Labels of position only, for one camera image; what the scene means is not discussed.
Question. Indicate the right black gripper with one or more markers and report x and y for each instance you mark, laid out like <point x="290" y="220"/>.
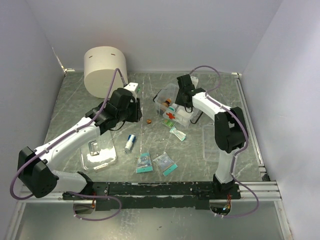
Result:
<point x="178" y="101"/>

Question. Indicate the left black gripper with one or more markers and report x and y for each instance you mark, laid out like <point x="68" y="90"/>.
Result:
<point x="137" y="113"/>

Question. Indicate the clear plastic medicine box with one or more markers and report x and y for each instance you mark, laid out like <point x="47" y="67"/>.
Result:
<point x="170" y="91"/>

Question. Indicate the white green-label bottle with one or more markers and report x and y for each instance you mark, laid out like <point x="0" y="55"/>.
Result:
<point x="171" y="110"/>

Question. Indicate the brown orange-cap bottle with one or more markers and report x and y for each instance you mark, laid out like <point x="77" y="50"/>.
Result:
<point x="166" y="103"/>

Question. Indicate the teal-edged clear bag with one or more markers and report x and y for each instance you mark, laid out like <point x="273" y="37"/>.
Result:
<point x="144" y="163"/>
<point x="165" y="163"/>

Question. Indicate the white blue gauze packet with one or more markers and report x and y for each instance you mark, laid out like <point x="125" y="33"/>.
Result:
<point x="183" y="116"/>

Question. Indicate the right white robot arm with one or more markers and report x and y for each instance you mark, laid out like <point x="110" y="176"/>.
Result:
<point x="230" y="131"/>

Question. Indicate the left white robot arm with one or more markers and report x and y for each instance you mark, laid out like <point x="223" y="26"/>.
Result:
<point x="37" y="167"/>

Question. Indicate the white blue bandage roll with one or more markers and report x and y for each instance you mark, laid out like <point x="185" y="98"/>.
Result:
<point x="130" y="142"/>

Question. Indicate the small green box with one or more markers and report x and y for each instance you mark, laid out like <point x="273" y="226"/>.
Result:
<point x="168" y="123"/>

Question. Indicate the teal white sachet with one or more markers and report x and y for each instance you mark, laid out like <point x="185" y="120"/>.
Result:
<point x="179" y="134"/>

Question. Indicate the clear box lid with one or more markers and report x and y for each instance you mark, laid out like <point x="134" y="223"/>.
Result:
<point x="98" y="154"/>

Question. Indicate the cream cylindrical container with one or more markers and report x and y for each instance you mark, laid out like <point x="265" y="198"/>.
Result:
<point x="99" y="67"/>

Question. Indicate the clear divider tray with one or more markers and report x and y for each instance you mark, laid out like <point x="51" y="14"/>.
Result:
<point x="209" y="146"/>

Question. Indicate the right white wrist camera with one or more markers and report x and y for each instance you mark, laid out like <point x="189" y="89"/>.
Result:
<point x="195" y="81"/>

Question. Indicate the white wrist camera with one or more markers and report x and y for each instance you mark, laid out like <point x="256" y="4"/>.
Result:
<point x="134" y="88"/>
<point x="195" y="81"/>

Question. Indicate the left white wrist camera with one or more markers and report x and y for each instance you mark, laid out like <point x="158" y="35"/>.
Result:
<point x="134" y="88"/>

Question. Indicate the black base frame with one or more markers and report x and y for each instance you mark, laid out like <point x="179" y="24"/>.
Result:
<point x="149" y="195"/>

